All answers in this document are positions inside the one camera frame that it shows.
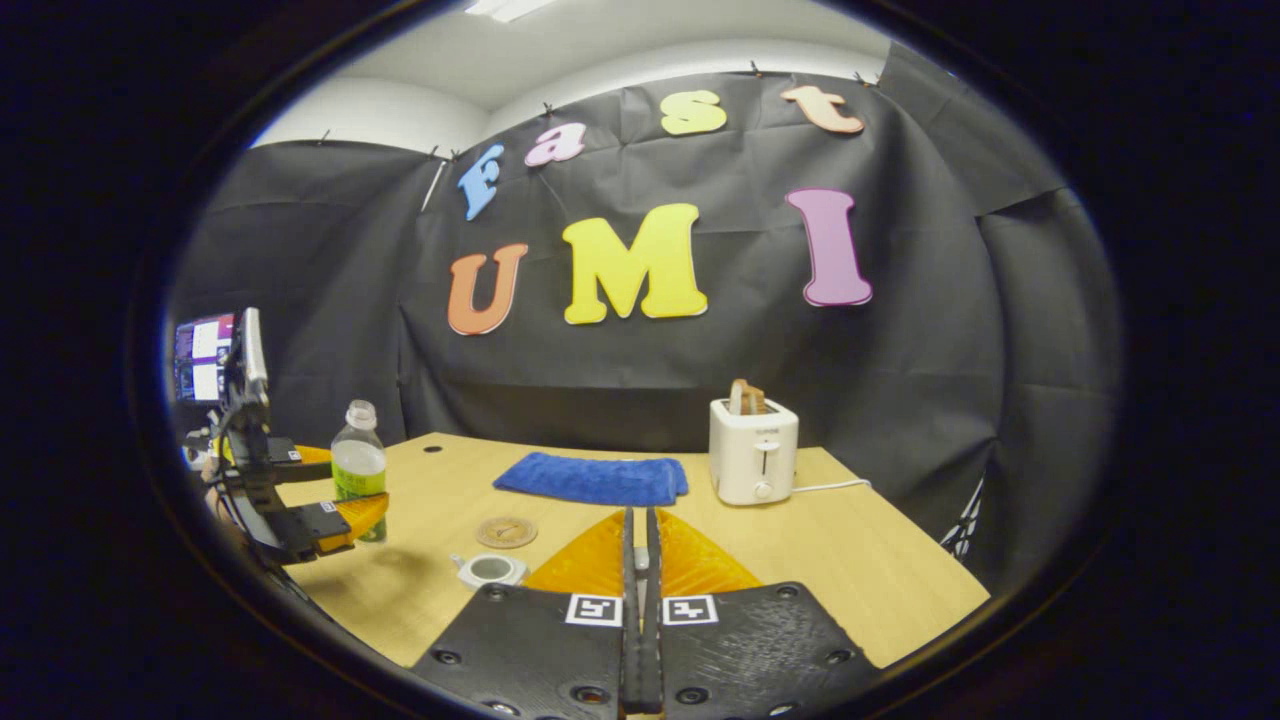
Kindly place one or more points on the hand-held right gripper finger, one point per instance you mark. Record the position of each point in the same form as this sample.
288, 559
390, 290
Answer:
629, 640
654, 640

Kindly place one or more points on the green label water bottle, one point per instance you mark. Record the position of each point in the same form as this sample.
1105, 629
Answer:
358, 465

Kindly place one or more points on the ceiling light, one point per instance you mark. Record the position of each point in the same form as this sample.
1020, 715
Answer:
505, 8

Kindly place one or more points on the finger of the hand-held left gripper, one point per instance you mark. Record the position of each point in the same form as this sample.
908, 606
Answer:
300, 458
340, 520

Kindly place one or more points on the white toaster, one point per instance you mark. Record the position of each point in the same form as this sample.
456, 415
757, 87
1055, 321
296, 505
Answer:
750, 450

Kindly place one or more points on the blue folded towel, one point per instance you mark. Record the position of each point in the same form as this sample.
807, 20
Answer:
590, 480

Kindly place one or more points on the white teacup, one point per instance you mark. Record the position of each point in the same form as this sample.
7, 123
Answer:
490, 570

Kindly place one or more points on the round wooden coaster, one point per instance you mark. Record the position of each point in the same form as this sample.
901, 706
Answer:
507, 532

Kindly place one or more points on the computer monitor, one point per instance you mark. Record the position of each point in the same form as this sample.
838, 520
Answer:
200, 350

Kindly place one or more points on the bread slice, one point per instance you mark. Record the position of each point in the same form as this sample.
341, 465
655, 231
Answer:
745, 398

